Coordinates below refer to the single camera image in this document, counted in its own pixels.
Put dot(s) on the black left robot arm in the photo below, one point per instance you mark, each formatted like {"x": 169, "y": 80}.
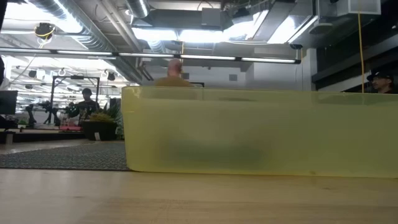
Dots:
{"x": 2, "y": 12}

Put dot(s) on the bald person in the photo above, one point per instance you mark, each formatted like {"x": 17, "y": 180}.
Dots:
{"x": 174, "y": 74}

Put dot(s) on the long overhead light bar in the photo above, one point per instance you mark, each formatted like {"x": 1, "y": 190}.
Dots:
{"x": 205, "y": 57}

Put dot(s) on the translucent yellow plastic bin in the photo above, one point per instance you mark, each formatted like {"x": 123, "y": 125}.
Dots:
{"x": 255, "y": 133}

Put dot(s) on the green leafy plant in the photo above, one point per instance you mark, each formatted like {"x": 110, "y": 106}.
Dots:
{"x": 109, "y": 115}

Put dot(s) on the black planter box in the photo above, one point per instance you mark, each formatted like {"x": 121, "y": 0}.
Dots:
{"x": 99, "y": 130}

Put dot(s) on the person at background table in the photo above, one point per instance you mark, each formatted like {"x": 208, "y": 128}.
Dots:
{"x": 86, "y": 107}

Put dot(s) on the pink tray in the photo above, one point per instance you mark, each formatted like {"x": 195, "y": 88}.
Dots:
{"x": 71, "y": 127}

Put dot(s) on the grey patterned rug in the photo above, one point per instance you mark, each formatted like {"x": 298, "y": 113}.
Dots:
{"x": 68, "y": 155}

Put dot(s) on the black background robot arms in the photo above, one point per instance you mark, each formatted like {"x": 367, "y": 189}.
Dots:
{"x": 46, "y": 109}

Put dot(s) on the dark background desk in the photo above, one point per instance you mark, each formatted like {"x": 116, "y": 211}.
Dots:
{"x": 46, "y": 135}

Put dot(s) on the person with black cap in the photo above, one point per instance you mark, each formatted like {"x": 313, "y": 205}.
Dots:
{"x": 382, "y": 82}

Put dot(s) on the white ceiling vent box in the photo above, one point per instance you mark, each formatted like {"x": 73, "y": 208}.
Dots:
{"x": 360, "y": 7}

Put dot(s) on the black low frame bar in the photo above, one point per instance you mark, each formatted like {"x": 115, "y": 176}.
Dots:
{"x": 199, "y": 84}

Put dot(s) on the black security camera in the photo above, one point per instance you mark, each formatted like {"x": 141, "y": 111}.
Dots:
{"x": 296, "y": 46}

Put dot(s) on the round silver air duct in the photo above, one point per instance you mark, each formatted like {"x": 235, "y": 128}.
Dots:
{"x": 138, "y": 7}

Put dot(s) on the tall black metal frame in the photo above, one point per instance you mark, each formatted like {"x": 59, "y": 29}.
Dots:
{"x": 53, "y": 93}

